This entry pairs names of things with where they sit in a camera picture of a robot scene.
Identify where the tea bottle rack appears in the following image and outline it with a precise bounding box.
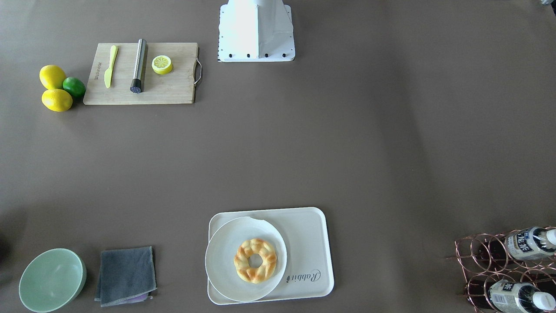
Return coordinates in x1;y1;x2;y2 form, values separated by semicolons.
488;226;556;261
467;280;556;313

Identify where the cream serving tray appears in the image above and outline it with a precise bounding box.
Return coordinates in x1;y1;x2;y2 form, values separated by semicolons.
205;207;335;305

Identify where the tea bottle rack back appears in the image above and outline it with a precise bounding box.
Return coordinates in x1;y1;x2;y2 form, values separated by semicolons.
488;226;556;261

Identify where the white round plate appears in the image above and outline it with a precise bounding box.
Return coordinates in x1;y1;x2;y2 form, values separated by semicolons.
205;216;288;302

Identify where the half lemon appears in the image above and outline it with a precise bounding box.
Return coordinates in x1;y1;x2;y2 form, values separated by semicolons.
151;55;173;75

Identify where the steel muddler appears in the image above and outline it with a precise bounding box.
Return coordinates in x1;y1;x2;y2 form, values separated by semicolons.
129;38;147;93

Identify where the wooden cutting board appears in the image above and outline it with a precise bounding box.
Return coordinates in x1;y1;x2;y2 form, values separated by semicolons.
83;42;199;105

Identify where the yellow plastic knife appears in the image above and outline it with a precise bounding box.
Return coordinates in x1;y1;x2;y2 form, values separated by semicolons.
104;44;119;88

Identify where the grey folded cloth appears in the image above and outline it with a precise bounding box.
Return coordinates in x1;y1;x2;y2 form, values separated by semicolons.
95;246;157;307

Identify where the green lime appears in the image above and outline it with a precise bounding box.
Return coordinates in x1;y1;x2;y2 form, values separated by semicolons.
62;77;86;98

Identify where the lemon near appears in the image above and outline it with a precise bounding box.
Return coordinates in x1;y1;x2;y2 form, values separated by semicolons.
41;89;73;112

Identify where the lemon far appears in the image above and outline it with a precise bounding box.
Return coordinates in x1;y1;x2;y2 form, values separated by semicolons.
39;65;67;90

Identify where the green bowl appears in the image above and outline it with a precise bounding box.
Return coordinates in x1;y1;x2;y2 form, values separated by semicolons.
19;248;87;313

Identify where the braided ring pastry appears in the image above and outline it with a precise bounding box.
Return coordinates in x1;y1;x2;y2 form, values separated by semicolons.
234;238;278;284

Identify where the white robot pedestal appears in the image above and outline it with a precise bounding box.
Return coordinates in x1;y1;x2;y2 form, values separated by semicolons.
217;0;296;62

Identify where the copper wire bottle rack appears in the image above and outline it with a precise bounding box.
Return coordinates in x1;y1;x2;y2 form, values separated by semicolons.
454;230;556;313

